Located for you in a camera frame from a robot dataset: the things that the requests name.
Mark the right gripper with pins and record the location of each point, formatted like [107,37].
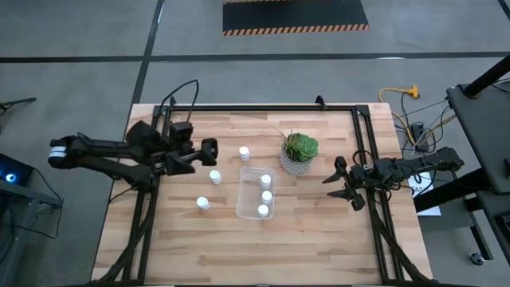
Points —
[364,176]

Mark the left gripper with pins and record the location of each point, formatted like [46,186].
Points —
[181,153]

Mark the white pill bottle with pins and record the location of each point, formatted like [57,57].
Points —
[263,210]
[215,176]
[265,181]
[266,197]
[244,153]
[202,203]

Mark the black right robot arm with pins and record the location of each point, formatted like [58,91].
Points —
[430,159]

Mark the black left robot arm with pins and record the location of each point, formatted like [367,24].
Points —
[103,147]

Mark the succulent in patterned pot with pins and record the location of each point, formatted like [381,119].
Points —
[299,150]

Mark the clear plastic container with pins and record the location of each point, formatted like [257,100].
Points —
[249,199]

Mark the white paper sheet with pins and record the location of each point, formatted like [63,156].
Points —
[428,210]

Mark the black power strip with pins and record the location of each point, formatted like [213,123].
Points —
[418,133]

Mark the black equipment cart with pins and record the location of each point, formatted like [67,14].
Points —
[486,131]

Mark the black caster wheel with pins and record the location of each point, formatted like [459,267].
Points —
[477,259]

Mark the grey metal stand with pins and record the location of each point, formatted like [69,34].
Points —
[24,199]

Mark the black hazard-striped floor mat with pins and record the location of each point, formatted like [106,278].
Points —
[295,14]

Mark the black device with blue light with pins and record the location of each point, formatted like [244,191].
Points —
[16,171]

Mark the black tripod leg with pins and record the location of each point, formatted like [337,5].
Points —
[20,102]

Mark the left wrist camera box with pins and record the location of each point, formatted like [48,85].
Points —
[181,131]

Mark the black aluminium table frame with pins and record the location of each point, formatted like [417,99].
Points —
[259,107]

